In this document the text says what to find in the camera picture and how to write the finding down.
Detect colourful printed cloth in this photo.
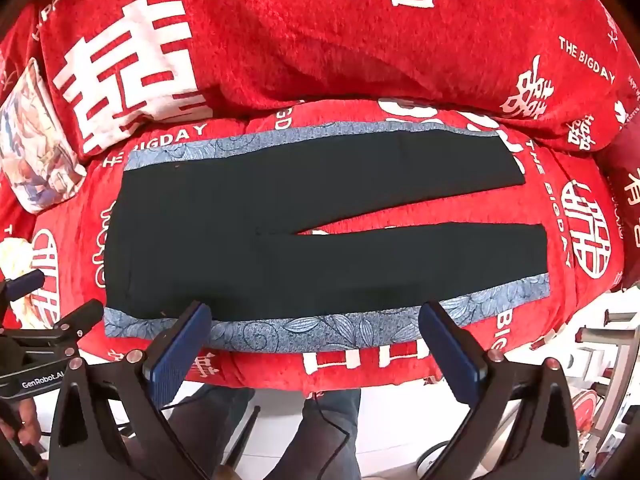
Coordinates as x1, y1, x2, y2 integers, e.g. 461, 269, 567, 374
0, 57, 88, 216

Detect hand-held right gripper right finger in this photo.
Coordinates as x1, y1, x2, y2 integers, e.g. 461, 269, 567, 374
417, 301, 583, 480

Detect red printed blanket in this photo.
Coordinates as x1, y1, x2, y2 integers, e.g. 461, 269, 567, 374
30, 0, 640, 161

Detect black pants with floral stripes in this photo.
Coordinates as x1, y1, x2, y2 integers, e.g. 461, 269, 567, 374
102, 121, 552, 353

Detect white round device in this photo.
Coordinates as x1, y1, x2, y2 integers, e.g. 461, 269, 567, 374
419, 440, 452, 480

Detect cream fluffy cloth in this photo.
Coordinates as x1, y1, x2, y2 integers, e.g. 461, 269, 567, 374
0, 237, 35, 278

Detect thin black rod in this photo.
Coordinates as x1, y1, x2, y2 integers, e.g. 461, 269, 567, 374
227, 406, 262, 468

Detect grey metal rack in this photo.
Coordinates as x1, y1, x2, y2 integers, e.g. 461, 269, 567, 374
530, 307, 640, 480

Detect dark red pillow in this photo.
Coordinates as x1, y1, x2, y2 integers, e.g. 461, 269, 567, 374
602, 115, 640, 293

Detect black cable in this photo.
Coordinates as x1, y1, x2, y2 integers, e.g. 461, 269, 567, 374
304, 394, 353, 480

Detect red printed bed sheet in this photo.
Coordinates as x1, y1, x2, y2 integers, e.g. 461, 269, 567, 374
0, 35, 628, 403

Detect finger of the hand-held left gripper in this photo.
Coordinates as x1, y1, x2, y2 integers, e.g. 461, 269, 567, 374
7, 299, 104, 361
0, 269, 46, 327

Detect person's left hand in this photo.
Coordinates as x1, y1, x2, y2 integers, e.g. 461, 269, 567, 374
0, 397, 43, 461

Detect person's right leg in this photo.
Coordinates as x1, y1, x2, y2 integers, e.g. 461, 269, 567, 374
277, 389, 362, 480

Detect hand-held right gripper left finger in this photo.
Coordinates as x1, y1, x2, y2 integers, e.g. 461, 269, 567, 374
47, 301, 213, 480

